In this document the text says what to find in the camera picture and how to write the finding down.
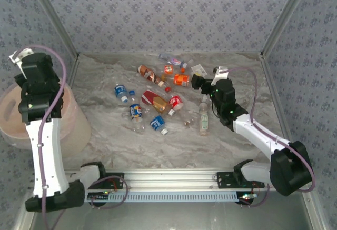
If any aluminium frame post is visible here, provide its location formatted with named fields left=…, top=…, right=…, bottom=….
left=25, top=0, right=81, bottom=59
left=259, top=0, right=315, bottom=59

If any orange NFC juice bottle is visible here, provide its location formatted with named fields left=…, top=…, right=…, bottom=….
left=160, top=73, right=190, bottom=87

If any beige round bin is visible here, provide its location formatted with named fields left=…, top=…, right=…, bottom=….
left=0, top=78, right=92, bottom=158

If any clear bottle purple label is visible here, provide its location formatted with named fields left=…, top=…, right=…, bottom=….
left=157, top=53, right=188, bottom=67

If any aluminium left side rail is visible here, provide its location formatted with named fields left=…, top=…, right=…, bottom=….
left=65, top=55, right=80, bottom=87

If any aluminium right rear frame post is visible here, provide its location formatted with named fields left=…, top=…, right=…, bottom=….
left=259, top=0, right=315, bottom=59

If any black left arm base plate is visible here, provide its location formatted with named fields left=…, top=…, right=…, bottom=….
left=86, top=172, right=125, bottom=189

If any red and gold tea bottle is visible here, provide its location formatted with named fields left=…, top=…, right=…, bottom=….
left=141, top=89, right=176, bottom=117

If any small bottle orange star label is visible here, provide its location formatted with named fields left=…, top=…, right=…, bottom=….
left=163, top=65, right=187, bottom=75

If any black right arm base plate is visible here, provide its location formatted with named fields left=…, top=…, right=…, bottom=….
left=216, top=171, right=265, bottom=189

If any clear Pepsi label bottle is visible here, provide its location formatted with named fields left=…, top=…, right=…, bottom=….
left=128, top=103, right=145, bottom=133

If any brown Nescafe bottle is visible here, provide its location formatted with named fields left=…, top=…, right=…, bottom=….
left=137, top=64, right=165, bottom=87

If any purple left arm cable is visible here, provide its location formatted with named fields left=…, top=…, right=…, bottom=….
left=13, top=44, right=130, bottom=230

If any blue label bottle white cap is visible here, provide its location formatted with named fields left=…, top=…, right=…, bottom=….
left=149, top=115, right=169, bottom=136

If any clear bottle green label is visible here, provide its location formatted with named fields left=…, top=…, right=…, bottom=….
left=197, top=95, right=210, bottom=136

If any aluminium right side rail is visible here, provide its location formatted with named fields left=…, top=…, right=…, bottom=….
left=259, top=52, right=329, bottom=230

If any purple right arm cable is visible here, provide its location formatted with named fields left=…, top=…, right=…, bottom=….
left=222, top=66, right=316, bottom=208

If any aluminium left rear frame post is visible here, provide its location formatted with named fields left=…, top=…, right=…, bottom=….
left=25, top=0, right=81, bottom=59

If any slotted pale blue cable duct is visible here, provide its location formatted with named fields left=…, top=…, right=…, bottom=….
left=86, top=192, right=237, bottom=204

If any red Coca-Cola label bottle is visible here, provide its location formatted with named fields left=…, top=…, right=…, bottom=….
left=164, top=85, right=197, bottom=132

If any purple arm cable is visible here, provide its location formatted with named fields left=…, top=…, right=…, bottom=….
left=13, top=44, right=130, bottom=230
left=222, top=66, right=316, bottom=208

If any clear bottle white barcode label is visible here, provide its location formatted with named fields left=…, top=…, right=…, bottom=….
left=187, top=59, right=207, bottom=75

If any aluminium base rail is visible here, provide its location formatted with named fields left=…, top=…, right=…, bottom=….
left=63, top=169, right=265, bottom=192

